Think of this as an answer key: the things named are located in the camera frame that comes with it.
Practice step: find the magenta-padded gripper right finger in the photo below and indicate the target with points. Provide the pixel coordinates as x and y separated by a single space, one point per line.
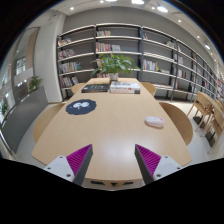
166 164

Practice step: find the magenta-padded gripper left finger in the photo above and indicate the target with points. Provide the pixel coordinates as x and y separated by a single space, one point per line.
58 165

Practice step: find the pink computer mouse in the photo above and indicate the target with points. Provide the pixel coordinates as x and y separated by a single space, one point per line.
154 121

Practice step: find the dark cartoon-eyed mouse pad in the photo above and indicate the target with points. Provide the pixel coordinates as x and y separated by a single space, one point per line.
81 107

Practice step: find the group of wooden slatted chairs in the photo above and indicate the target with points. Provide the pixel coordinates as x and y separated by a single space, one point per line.
203 105

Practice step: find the thick book with red spine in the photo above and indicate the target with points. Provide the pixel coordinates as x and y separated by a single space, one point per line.
124 91

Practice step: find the black hardcover book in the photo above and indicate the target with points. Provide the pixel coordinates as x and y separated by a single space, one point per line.
95 88

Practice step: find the small green floor plant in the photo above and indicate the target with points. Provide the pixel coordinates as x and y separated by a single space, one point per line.
34 82

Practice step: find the white illustrated-cover book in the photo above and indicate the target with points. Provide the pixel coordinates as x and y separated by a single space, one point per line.
125 84

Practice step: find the grey shelf unit with books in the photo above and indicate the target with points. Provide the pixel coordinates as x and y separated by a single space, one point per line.
153 56

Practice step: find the green potted plant white pot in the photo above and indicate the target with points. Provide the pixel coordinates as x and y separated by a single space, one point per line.
114 65

